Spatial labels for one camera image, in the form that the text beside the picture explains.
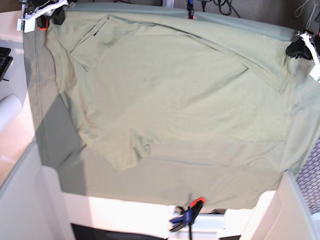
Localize light green T-shirt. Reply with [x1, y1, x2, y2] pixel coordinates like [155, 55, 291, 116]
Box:
[46, 11, 296, 171]

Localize orange black clamp top left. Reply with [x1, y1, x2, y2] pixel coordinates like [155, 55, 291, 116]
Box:
[36, 17, 49, 31]

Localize orange black clamp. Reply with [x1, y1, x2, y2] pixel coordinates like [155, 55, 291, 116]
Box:
[186, 0, 195, 20]
[36, 17, 49, 31]

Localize black tablet device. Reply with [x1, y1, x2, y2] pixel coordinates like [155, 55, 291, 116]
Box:
[0, 47, 13, 82]

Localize white paper roll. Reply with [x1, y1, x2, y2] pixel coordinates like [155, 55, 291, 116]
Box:
[0, 94, 22, 132]

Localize orange black clamp top middle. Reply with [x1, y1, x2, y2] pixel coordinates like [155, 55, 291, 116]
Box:
[186, 0, 195, 20]

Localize green table cover cloth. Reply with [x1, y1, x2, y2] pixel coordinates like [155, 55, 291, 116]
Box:
[23, 3, 320, 209]

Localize blue orange bar clamp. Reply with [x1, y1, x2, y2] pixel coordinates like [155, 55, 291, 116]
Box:
[169, 197, 207, 240]

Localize white cable top right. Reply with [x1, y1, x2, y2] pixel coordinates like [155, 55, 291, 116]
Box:
[295, 0, 318, 30]

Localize black cables on floor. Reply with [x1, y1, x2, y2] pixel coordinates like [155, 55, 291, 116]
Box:
[198, 0, 242, 18]

